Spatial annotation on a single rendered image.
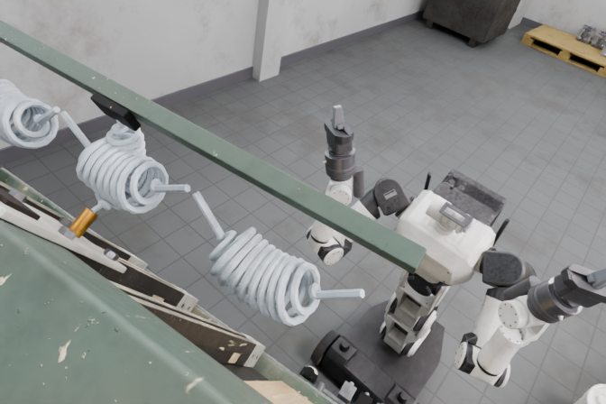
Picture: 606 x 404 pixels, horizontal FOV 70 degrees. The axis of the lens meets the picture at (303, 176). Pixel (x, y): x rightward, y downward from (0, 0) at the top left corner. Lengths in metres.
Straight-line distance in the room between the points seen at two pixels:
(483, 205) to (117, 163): 1.18
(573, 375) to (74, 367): 3.06
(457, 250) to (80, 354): 1.19
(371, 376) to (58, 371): 2.12
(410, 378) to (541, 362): 0.96
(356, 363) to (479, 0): 5.78
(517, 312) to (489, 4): 6.21
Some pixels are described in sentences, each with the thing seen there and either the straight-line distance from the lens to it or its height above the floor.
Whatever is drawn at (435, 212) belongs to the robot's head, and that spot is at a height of 1.42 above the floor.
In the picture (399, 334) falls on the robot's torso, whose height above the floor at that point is 0.37.
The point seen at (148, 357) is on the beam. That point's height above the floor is 1.96.
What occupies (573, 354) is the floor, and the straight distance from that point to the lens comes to 3.32.
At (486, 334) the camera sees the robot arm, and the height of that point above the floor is 1.20.
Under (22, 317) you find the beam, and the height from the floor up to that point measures 1.95.
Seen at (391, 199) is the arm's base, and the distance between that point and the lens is 1.44.
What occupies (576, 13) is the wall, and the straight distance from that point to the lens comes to 9.17.
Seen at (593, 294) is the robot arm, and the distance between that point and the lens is 1.11.
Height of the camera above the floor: 2.22
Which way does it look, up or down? 39 degrees down
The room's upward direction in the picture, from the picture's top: 12 degrees clockwise
